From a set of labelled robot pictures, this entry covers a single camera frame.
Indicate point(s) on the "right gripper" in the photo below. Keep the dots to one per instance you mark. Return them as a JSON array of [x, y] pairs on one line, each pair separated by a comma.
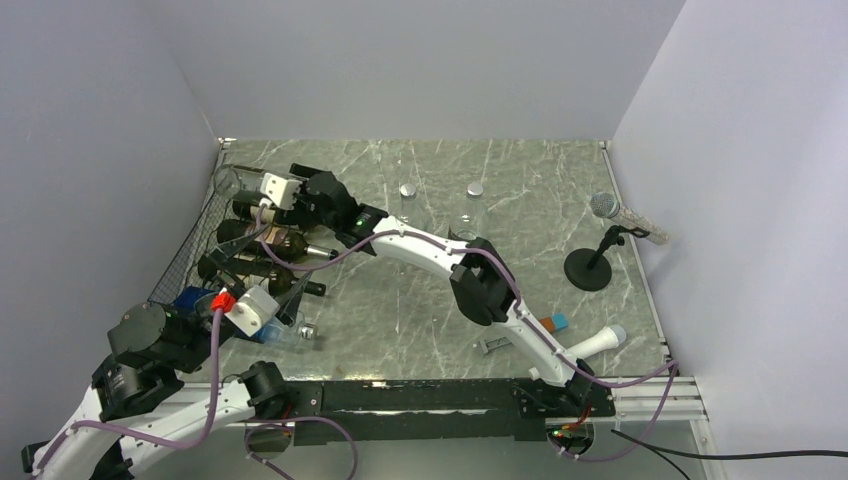
[[301, 217]]

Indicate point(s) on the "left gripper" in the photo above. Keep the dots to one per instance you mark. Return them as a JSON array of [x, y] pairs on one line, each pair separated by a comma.
[[288, 309]]

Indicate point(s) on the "dark green wine bottle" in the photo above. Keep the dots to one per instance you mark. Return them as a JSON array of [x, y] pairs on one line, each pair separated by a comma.
[[285, 278]]

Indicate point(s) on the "green wine bottle grey cap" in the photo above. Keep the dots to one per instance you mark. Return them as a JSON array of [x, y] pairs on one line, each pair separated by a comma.
[[287, 244]]

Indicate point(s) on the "blue square glass bottle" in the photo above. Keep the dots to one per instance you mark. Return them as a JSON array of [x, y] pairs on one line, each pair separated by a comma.
[[278, 328]]

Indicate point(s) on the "clear glass bottle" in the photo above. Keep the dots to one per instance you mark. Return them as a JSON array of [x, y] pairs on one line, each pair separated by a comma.
[[232, 179]]

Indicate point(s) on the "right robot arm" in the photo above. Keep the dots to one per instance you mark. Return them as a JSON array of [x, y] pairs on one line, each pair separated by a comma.
[[484, 289]]

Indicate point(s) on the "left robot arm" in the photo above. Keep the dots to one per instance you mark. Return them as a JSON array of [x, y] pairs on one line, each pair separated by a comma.
[[160, 389]]

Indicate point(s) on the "clear labelled bottle silver cap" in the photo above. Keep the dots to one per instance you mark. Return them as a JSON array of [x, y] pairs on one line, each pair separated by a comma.
[[468, 219]]

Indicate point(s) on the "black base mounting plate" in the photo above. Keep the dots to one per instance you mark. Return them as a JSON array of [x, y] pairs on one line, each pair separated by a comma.
[[518, 408]]

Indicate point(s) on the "grey tool coloured blocks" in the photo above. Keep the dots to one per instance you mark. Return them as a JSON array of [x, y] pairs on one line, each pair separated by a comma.
[[553, 324]]

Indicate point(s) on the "grey handheld microphone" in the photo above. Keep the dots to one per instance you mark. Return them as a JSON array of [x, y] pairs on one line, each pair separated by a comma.
[[606, 205]]

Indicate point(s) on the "white toy microphone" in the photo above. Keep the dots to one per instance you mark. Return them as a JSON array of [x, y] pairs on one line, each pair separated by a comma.
[[596, 343]]

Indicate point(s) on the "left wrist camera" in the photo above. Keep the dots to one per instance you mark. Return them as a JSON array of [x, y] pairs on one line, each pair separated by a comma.
[[250, 312]]

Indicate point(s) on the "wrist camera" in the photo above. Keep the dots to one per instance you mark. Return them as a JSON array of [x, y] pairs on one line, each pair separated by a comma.
[[278, 191], [250, 312]]

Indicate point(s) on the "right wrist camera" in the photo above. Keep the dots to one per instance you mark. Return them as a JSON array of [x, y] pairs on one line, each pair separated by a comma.
[[278, 191]]

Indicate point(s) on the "black wire wine rack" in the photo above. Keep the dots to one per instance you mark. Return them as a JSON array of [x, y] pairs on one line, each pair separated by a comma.
[[182, 269]]

